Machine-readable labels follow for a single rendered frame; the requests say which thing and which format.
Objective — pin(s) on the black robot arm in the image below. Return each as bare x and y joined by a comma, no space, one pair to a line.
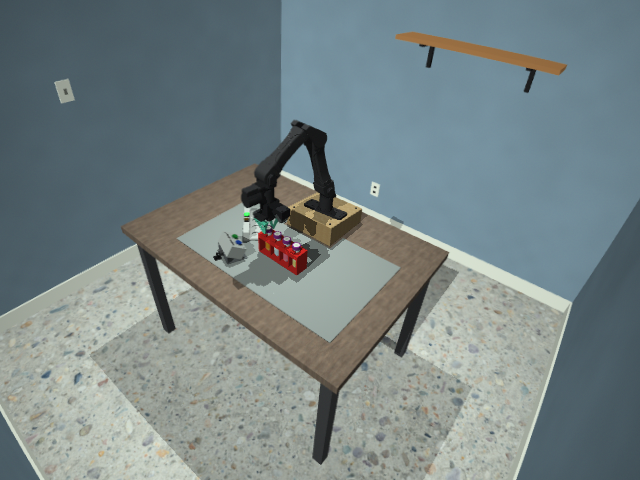
263,189

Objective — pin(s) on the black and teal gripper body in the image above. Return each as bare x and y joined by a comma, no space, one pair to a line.
258,215

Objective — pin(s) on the pale grey flat mat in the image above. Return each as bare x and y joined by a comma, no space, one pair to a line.
336,285

